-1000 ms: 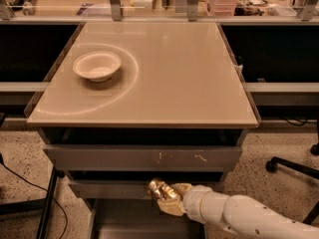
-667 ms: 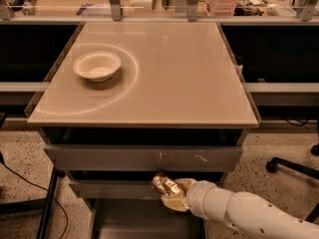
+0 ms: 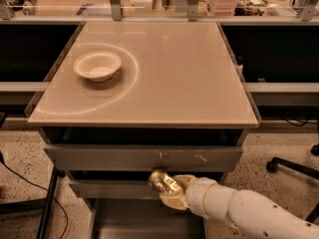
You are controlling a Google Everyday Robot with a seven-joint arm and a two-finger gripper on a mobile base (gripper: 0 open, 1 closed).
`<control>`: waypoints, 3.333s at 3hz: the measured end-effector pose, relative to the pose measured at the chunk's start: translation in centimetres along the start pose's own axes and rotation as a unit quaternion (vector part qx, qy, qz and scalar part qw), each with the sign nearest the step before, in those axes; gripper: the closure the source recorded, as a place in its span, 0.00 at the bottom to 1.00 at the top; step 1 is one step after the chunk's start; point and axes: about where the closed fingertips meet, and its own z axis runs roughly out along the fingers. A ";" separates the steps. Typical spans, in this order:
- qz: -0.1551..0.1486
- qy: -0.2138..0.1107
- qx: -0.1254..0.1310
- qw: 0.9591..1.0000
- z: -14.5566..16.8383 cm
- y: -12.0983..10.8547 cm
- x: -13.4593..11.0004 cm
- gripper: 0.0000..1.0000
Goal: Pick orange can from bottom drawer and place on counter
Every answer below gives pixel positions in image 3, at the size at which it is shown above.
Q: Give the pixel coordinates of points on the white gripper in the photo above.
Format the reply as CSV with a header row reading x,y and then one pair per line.
x,y
196,193

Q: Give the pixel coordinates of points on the crushed orange soda can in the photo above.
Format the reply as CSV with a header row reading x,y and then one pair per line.
x,y
162,182

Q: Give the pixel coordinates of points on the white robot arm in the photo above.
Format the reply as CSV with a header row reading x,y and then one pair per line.
x,y
245,210

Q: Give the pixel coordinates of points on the grey top drawer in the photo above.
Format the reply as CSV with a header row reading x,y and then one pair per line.
x,y
143,157

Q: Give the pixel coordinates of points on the grey drawer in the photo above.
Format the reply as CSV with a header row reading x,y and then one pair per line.
x,y
143,219
117,189
143,157

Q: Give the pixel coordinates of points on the grey bottom drawer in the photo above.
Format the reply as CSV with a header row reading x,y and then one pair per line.
x,y
143,219

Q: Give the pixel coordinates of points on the grey middle drawer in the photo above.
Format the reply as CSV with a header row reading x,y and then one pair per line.
x,y
117,189

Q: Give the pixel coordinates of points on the black office chair base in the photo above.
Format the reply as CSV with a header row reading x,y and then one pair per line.
x,y
292,180

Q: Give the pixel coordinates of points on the black metal stand leg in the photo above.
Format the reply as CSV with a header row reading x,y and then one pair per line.
x,y
41,234

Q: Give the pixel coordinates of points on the white paper bowl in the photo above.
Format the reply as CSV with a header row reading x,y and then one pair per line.
x,y
97,66

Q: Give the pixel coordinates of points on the grey metal post right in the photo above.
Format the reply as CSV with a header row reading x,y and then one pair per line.
x,y
192,10

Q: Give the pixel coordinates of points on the grey metal post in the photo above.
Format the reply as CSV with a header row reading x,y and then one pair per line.
x,y
116,10
192,10

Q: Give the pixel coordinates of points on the grey metal post left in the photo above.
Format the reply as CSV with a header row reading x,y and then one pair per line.
x,y
116,10

